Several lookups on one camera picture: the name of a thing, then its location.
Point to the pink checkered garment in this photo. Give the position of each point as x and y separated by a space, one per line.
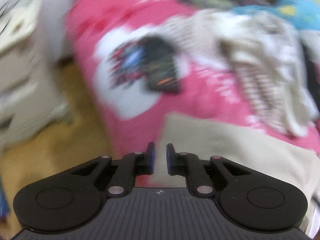
260 92

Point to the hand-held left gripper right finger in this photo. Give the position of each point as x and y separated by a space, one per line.
170 158

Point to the black smartphone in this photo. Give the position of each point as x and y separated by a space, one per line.
161 67

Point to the pink floral bed sheet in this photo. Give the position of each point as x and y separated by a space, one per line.
200 97

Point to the beige garment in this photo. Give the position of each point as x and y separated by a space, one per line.
237 147

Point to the white cabinet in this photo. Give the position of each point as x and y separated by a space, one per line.
22 80

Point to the white garment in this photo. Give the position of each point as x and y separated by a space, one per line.
282 55

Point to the black garment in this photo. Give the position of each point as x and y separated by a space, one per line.
313 65

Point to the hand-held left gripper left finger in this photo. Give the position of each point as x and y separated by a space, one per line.
151 158

